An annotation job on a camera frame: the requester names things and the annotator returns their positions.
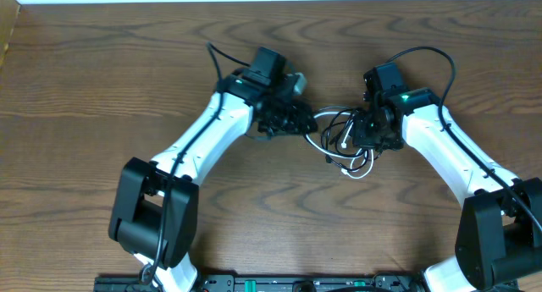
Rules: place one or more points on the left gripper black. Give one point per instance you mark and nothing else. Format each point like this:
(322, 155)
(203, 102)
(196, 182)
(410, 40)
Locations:
(290, 123)

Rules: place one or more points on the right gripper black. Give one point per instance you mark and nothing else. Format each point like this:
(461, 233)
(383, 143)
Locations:
(361, 139)

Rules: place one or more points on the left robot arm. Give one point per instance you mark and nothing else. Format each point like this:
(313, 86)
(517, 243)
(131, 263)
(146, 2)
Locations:
(154, 215)

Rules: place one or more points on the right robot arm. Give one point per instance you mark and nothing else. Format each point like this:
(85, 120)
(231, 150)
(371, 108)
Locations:
(499, 236)

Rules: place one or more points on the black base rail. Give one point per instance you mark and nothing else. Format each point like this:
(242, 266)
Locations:
(231, 283)

